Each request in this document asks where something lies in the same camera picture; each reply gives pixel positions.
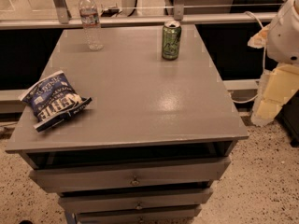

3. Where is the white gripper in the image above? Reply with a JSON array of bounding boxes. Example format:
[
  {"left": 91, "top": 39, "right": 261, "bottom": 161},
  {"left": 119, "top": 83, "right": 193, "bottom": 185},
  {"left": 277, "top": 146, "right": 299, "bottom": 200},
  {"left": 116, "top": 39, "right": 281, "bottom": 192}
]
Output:
[{"left": 248, "top": 0, "right": 299, "bottom": 127}]

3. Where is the clear plastic water bottle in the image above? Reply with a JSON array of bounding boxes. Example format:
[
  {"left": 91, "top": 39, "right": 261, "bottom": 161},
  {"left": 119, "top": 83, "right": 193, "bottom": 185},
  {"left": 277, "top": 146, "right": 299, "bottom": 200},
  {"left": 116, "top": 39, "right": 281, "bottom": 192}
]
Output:
[{"left": 78, "top": 0, "right": 103, "bottom": 51}]

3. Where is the green soda can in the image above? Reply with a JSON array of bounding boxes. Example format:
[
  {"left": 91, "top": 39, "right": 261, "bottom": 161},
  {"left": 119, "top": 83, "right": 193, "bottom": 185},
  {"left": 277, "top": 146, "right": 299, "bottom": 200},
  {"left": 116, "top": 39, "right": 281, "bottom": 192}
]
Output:
[{"left": 162, "top": 21, "right": 181, "bottom": 60}]

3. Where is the grey drawer cabinet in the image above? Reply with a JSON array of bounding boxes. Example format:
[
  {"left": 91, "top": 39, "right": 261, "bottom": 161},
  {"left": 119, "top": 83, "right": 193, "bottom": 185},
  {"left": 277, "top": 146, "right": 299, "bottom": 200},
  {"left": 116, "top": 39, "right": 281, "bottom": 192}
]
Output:
[{"left": 5, "top": 24, "right": 250, "bottom": 224}]

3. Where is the middle grey drawer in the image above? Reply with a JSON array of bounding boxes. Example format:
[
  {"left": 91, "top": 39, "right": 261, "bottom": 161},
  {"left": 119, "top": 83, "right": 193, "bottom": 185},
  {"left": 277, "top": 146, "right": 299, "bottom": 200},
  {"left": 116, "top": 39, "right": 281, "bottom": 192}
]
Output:
[{"left": 58, "top": 188, "right": 213, "bottom": 213}]

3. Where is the grey drawer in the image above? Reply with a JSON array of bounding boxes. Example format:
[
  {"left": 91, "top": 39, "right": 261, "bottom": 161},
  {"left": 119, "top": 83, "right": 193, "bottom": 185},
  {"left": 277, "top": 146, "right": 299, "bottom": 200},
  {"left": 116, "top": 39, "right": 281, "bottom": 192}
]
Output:
[
  {"left": 58, "top": 188, "right": 213, "bottom": 213},
  {"left": 29, "top": 157, "right": 231, "bottom": 193},
  {"left": 77, "top": 205, "right": 201, "bottom": 224}
]

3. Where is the bottom grey drawer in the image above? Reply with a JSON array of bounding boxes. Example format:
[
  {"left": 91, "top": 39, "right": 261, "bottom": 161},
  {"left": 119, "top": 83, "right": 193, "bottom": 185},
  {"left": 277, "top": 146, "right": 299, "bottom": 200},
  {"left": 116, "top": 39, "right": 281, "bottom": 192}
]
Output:
[{"left": 77, "top": 205, "right": 201, "bottom": 224}]

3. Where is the blue chip bag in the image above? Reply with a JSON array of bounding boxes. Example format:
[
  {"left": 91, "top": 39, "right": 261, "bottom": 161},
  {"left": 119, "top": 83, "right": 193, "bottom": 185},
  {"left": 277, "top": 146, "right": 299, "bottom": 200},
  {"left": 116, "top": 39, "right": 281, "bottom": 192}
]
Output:
[{"left": 19, "top": 71, "right": 92, "bottom": 133}]

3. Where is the top grey drawer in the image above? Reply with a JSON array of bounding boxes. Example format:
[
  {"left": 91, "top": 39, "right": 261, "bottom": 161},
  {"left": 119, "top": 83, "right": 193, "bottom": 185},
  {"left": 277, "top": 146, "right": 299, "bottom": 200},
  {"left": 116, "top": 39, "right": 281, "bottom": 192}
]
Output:
[{"left": 29, "top": 157, "right": 231, "bottom": 193}]

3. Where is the white cable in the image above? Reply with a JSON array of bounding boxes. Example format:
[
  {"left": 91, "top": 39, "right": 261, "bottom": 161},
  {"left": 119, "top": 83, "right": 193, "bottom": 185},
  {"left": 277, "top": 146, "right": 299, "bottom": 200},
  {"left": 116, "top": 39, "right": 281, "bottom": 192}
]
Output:
[{"left": 232, "top": 10, "right": 269, "bottom": 105}]

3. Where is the metal railing frame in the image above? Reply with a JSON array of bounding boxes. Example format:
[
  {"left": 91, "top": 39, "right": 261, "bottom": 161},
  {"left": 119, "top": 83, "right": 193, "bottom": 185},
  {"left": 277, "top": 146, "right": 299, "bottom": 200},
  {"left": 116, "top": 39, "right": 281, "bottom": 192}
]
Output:
[{"left": 0, "top": 0, "right": 287, "bottom": 30}]

